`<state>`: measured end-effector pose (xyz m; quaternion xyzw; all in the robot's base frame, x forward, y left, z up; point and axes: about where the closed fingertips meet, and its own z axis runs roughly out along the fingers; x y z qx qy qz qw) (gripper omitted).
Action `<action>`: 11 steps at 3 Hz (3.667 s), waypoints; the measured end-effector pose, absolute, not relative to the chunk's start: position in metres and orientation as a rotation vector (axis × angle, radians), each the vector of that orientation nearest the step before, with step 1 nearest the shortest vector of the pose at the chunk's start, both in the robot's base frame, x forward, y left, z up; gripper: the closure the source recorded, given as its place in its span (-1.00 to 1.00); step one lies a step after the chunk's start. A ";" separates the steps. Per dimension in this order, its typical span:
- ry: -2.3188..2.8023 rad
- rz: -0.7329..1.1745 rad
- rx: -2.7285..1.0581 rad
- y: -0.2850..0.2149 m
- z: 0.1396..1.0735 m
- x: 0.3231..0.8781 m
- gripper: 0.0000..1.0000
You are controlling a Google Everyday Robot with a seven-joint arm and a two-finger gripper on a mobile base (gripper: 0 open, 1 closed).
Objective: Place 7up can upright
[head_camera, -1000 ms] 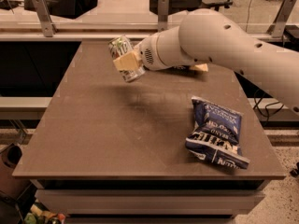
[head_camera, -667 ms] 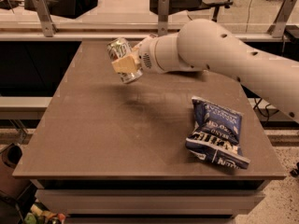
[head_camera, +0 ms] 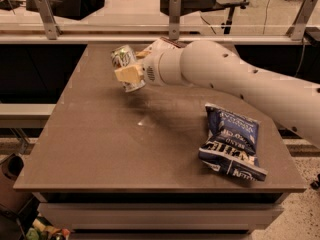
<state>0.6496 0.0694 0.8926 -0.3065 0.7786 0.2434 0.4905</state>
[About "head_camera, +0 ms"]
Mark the silver green 7up can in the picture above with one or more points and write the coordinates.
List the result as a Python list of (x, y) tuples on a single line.
[(124, 56)]

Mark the left metal bracket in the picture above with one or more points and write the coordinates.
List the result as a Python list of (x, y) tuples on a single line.
[(52, 30)]

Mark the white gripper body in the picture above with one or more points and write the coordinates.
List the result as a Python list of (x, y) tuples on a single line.
[(149, 67)]

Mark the colourful items on floor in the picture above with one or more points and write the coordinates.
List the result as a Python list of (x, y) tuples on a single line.
[(42, 230)]

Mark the blue chip bag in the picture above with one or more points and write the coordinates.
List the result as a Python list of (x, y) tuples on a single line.
[(232, 144)]

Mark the brown bin with hole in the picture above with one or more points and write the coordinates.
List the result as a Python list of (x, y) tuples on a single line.
[(14, 204)]

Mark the brown yellow snack bag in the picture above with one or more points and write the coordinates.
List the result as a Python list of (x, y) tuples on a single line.
[(162, 44)]

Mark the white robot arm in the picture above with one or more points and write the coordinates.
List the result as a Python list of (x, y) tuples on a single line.
[(293, 103)]

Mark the right metal bracket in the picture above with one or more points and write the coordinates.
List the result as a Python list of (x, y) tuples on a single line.
[(297, 29)]

